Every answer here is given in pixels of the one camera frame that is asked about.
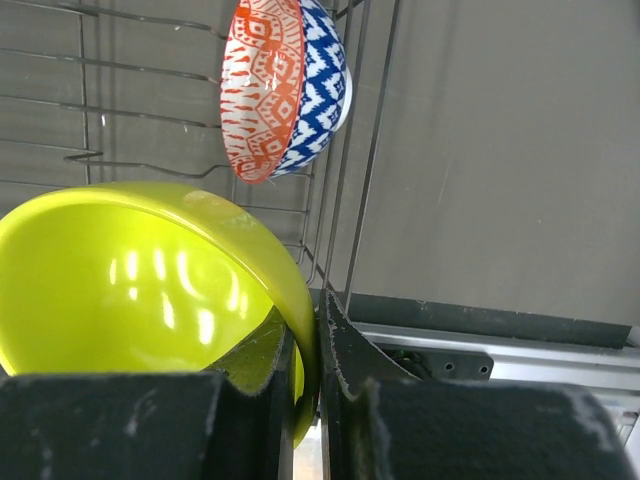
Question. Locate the red blue patterned bowl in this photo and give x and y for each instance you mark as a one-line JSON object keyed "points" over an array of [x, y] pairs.
{"points": [[285, 87]]}

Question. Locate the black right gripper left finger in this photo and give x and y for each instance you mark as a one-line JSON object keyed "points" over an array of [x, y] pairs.
{"points": [[233, 420]]}

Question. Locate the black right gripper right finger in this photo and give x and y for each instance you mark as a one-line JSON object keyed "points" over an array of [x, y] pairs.
{"points": [[380, 422]]}

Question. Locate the black wire dish rack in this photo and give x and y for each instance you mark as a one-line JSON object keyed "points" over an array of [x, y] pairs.
{"points": [[99, 91]]}

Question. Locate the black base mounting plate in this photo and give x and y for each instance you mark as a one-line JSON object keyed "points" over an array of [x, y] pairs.
{"points": [[395, 337]]}

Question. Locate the lime green bowl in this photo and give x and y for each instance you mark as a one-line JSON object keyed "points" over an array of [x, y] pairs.
{"points": [[146, 277]]}

